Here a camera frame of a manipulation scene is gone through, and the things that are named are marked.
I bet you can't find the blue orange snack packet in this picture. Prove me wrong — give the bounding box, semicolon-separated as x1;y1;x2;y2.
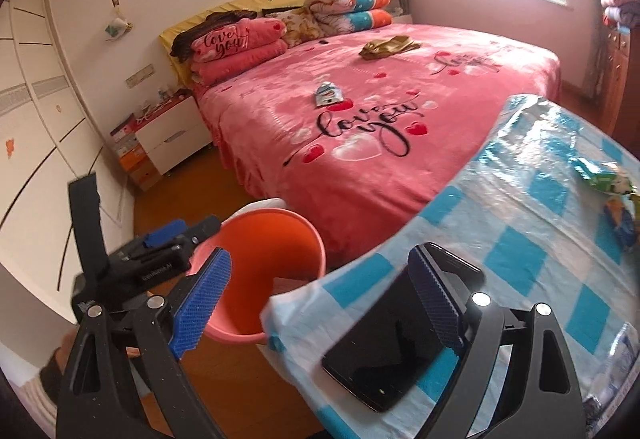
602;194;640;250

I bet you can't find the white wardrobe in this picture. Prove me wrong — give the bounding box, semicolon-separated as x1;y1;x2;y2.
0;0;136;285

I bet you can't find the pink heart print bedspread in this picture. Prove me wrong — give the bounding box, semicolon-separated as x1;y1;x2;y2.
192;21;561;265

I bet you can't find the wall switch strip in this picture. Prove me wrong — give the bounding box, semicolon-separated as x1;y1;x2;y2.
125;64;156;87

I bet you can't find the gold cloth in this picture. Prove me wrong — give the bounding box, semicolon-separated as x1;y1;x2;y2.
360;35;421;60

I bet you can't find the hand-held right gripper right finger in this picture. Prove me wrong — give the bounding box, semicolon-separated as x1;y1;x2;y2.
407;241;586;439

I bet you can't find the person's left forearm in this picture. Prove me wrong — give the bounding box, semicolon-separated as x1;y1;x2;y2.
10;334;71;439

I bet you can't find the orange plastic bucket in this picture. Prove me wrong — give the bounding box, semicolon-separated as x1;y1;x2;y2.
192;199;328;347

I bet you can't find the hanging wall ornament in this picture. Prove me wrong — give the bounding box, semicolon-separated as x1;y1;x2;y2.
102;0;133;42

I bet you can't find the folded clothes pile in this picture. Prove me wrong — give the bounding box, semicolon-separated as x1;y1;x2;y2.
600;0;640;32

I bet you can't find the small blue white packet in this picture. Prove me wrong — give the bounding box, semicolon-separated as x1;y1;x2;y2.
313;81;343;108

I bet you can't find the rolled floral quilt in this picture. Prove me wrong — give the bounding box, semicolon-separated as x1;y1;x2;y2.
302;0;393;37

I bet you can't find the black smartphone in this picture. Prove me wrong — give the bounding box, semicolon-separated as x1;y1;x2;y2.
321;244;486;414

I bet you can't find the blue checked tablecloth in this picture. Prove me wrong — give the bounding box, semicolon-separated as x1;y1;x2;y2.
260;94;640;439

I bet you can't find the brown wooden cabinet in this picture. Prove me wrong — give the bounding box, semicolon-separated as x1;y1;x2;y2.
597;26;640;134

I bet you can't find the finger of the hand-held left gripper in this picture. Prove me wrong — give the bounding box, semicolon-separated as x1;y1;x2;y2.
141;220;185;248
182;215;222;245

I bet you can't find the orange cardboard box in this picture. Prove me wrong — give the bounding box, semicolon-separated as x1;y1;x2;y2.
117;141;163;192

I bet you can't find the red white cardboard box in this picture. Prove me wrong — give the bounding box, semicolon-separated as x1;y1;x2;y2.
110;115;148;147

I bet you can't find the green snack packet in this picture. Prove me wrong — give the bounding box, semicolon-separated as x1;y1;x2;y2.
570;156;638;197

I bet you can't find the pink printed folded blanket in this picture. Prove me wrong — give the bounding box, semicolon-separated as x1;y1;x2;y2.
190;16;288;62

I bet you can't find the yellow floral pillow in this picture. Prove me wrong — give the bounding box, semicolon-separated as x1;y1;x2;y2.
277;9;326;47

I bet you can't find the yellow headboard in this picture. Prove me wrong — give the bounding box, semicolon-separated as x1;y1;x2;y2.
160;0;346;80

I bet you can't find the white blue plastic packet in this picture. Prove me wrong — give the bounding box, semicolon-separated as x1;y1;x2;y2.
582;319;640;425

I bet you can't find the dark brown cloth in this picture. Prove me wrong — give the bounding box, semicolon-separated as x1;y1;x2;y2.
170;10;258;57

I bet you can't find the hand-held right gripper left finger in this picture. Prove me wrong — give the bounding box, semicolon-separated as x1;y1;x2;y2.
55;246;233;439

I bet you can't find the white nightstand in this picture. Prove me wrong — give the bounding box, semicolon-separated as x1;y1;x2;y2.
132;94;213;177

